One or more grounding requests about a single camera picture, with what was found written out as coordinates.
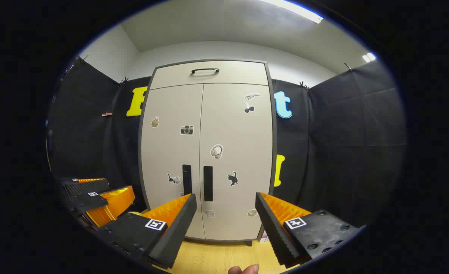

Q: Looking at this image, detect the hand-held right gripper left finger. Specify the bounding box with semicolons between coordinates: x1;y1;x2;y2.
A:
95;193;198;271

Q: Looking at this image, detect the grey double-door shoe cabinet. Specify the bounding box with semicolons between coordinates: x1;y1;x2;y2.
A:
138;59;278;244

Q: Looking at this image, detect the long ceiling light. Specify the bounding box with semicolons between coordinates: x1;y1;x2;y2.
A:
262;0;324;24

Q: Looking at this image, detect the grey cabinet door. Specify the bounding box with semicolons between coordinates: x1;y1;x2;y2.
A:
141;84;206;240
199;83;274;241

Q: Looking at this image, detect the black door handle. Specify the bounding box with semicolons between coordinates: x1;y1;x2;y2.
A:
203;166;214;202
182;164;193;195

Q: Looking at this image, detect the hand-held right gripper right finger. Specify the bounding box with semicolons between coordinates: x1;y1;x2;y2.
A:
255;192;363;269

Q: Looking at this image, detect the black backdrop cloth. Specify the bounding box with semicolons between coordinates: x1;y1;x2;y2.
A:
48;56;406;229

